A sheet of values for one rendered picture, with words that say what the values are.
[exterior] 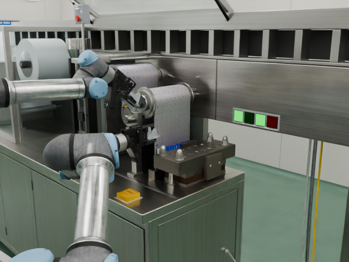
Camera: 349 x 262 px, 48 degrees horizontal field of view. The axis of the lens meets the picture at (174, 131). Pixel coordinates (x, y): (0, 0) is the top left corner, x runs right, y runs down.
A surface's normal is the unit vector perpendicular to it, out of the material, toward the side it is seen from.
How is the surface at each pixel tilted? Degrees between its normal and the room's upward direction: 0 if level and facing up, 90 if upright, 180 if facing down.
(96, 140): 31
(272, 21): 90
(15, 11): 90
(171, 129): 90
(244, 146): 90
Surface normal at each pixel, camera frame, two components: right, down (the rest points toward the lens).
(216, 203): 0.70, 0.18
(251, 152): -0.71, 0.18
